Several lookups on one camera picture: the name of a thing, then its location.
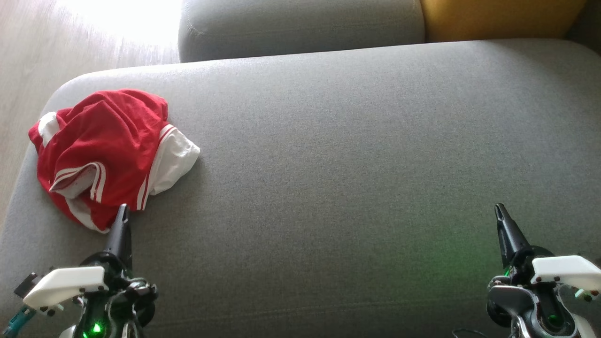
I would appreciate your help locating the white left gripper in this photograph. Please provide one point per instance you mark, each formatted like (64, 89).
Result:
(65, 286)

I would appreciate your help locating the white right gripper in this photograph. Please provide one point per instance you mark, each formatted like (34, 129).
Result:
(568, 272)

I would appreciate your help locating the red white numbered jersey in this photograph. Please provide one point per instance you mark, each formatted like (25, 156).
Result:
(117, 122)

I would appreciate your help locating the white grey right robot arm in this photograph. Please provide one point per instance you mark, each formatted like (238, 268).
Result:
(504, 300)

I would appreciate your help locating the yellow sofa backrest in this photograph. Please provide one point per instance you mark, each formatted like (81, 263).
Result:
(497, 19)

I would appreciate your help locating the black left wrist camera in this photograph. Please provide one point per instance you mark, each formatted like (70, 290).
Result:
(26, 285)

